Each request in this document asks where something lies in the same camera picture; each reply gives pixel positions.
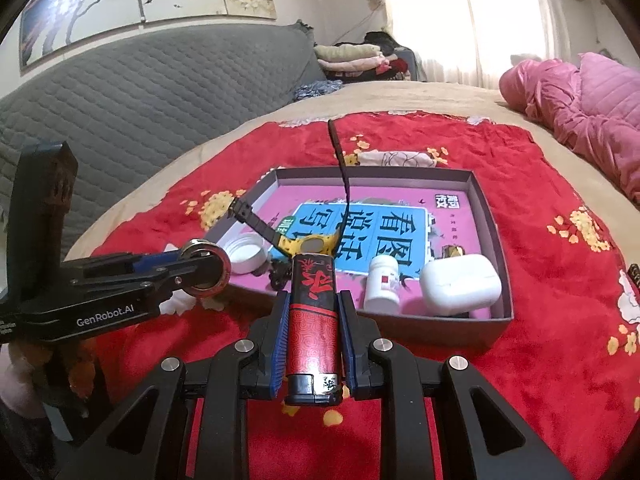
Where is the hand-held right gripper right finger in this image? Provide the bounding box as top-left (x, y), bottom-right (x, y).
top-left (337, 290), bottom-right (573, 480)

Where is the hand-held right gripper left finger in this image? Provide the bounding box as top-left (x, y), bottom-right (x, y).
top-left (57, 290), bottom-right (291, 480)

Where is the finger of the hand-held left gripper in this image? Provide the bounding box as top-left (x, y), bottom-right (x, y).
top-left (82, 259), bottom-right (227, 312)
top-left (62, 249), bottom-right (202, 281)

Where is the red and black lighter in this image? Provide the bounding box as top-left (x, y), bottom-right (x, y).
top-left (284, 254), bottom-right (345, 407)

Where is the white plastic jar lid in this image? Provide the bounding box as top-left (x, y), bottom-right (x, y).
top-left (220, 234), bottom-right (269, 276)

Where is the shallow grey cardboard box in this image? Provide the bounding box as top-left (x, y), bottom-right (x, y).
top-left (202, 167), bottom-right (515, 356)

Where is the yellow watch with black strap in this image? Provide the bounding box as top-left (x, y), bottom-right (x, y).
top-left (227, 119), bottom-right (353, 291)

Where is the white earbuds case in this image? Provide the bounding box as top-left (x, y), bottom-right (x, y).
top-left (419, 254), bottom-right (502, 317)

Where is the person's left forearm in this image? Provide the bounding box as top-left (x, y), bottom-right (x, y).
top-left (0, 355), bottom-right (51, 418)

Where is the person's left hand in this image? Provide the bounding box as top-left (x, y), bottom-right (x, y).
top-left (15, 340), bottom-right (98, 406)

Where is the pink and blue book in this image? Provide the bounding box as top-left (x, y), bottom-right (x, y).
top-left (250, 185), bottom-right (493, 321)

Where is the grey quilted headboard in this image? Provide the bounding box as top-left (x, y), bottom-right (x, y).
top-left (0, 22), bottom-right (328, 261)

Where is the red floral blanket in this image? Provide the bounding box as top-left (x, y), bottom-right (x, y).
top-left (65, 112), bottom-right (640, 480)

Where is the blue patterned cloth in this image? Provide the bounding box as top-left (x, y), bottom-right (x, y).
top-left (292, 80), bottom-right (345, 102)

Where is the beige bed sheet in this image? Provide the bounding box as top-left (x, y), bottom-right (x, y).
top-left (65, 80), bottom-right (640, 286)

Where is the stack of folded clothes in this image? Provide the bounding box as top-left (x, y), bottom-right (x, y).
top-left (314, 31), bottom-right (418, 82)

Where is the pink quilted duvet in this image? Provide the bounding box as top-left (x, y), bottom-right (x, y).
top-left (499, 52), bottom-right (640, 206)

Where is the white window curtain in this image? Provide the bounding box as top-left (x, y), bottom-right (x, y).
top-left (375, 0), bottom-right (591, 90)

